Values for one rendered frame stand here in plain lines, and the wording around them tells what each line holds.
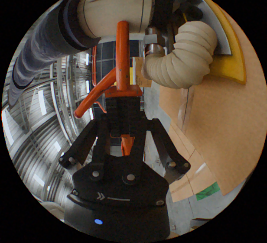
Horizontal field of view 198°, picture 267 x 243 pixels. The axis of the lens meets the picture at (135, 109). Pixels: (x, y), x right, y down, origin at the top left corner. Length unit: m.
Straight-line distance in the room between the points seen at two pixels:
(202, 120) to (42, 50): 0.34
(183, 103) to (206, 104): 0.07
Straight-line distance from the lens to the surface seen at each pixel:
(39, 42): 0.23
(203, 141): 0.16
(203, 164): 0.78
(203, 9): 0.16
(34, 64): 0.31
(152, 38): 0.17
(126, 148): 0.21
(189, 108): 0.19
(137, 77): 1.87
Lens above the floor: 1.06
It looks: 2 degrees down
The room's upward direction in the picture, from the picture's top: 92 degrees counter-clockwise
